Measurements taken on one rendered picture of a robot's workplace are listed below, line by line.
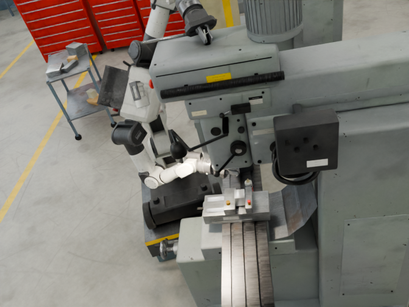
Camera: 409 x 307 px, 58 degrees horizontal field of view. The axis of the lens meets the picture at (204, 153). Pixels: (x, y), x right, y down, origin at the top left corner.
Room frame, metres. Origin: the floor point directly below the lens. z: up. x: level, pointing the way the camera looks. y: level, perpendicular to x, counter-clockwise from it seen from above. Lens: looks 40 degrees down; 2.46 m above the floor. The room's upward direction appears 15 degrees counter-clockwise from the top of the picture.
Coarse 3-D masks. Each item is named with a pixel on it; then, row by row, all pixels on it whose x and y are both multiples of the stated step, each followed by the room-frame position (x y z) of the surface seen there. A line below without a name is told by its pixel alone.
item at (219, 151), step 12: (204, 120) 1.23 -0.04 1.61; (216, 120) 1.22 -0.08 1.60; (240, 120) 1.20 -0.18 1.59; (204, 132) 1.24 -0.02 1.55; (216, 132) 1.22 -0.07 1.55; (216, 144) 1.22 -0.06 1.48; (228, 144) 1.21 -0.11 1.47; (216, 156) 1.23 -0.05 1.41; (228, 156) 1.22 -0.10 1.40; (240, 156) 1.20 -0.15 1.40; (216, 168) 1.23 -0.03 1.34; (228, 168) 1.22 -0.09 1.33
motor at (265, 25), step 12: (252, 0) 1.21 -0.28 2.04; (264, 0) 1.18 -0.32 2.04; (276, 0) 1.17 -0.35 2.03; (288, 0) 1.17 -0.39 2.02; (300, 0) 1.21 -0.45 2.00; (252, 12) 1.21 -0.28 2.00; (264, 12) 1.18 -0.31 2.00; (276, 12) 1.17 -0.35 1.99; (288, 12) 1.17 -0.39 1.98; (300, 12) 1.19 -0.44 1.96; (252, 24) 1.22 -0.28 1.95; (264, 24) 1.18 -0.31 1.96; (276, 24) 1.16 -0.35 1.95; (288, 24) 1.17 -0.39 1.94; (300, 24) 1.20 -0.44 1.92; (252, 36) 1.22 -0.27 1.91; (264, 36) 1.18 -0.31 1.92; (276, 36) 1.16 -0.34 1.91; (288, 36) 1.16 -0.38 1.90
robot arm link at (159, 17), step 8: (152, 0) 1.71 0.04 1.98; (152, 8) 1.75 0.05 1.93; (160, 8) 1.73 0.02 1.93; (152, 16) 1.75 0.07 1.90; (160, 16) 1.73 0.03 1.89; (168, 16) 1.75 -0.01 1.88; (152, 24) 1.74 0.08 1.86; (160, 24) 1.73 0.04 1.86; (152, 32) 1.73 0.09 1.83; (160, 32) 1.73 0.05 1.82
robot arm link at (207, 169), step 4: (204, 160) 1.38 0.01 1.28; (208, 160) 1.37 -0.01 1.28; (204, 164) 1.36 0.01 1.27; (208, 164) 1.35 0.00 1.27; (204, 168) 1.35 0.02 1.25; (208, 168) 1.34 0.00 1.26; (212, 168) 1.34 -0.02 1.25; (204, 172) 1.35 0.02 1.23; (208, 172) 1.34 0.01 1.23; (212, 172) 1.35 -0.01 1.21; (220, 172) 1.29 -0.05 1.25; (224, 172) 1.28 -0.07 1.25; (220, 176) 1.29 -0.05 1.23; (224, 176) 1.28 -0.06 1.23
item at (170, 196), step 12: (180, 180) 2.05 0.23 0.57; (192, 180) 2.02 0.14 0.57; (204, 180) 1.98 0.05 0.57; (156, 192) 1.99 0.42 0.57; (168, 192) 1.96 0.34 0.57; (180, 192) 1.90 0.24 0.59; (192, 192) 1.87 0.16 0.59; (204, 192) 1.82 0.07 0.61; (156, 204) 1.83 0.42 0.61; (168, 204) 1.82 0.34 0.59; (180, 204) 1.79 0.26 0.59; (192, 204) 1.78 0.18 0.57; (156, 216) 1.78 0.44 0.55; (168, 216) 1.78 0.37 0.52; (180, 216) 1.78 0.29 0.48
